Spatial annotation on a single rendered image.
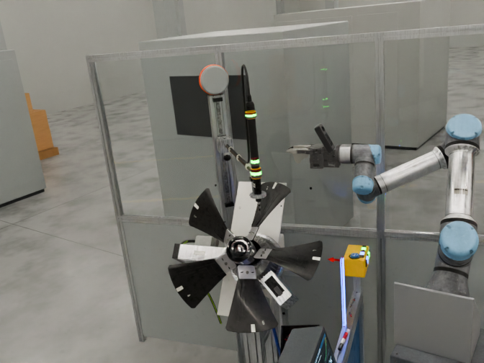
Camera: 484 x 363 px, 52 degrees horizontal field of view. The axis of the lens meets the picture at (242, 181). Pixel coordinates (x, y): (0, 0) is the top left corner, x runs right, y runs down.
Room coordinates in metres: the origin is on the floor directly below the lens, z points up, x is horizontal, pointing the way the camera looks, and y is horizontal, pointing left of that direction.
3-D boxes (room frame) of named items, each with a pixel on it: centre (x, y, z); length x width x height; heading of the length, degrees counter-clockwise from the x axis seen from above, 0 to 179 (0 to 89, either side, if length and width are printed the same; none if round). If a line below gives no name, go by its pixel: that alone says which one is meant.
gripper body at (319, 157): (1.90, -0.34, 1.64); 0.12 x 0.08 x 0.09; 67
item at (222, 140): (2.62, 0.07, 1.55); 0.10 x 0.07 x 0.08; 13
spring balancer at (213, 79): (2.71, 0.09, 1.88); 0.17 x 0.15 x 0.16; 68
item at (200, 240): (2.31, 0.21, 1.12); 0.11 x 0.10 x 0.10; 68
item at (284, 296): (2.02, -0.12, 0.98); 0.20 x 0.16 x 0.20; 158
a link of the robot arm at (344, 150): (1.87, -0.41, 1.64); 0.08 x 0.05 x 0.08; 157
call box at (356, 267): (2.15, -0.51, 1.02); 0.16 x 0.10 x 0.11; 158
